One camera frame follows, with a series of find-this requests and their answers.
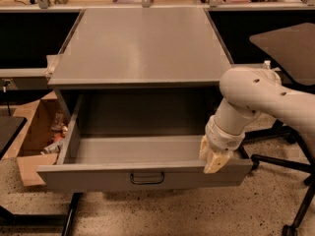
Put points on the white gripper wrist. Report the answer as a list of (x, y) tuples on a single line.
[(223, 138)]

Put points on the grey top drawer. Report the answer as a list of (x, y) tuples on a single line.
[(130, 142)]

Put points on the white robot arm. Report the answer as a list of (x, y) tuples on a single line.
[(247, 93)]

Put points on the grey metal drawer cabinet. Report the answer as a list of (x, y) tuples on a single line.
[(137, 36)]

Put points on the open cardboard box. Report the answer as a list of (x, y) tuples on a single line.
[(34, 137)]

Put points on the dark small side table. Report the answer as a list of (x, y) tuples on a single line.
[(293, 48)]

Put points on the trash items in box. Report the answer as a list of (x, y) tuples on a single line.
[(59, 130)]

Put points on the black table left edge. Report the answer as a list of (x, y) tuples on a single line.
[(10, 127)]

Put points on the black floor stand leg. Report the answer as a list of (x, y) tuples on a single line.
[(65, 221)]

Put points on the grey bench rail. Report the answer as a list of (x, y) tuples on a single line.
[(23, 76)]

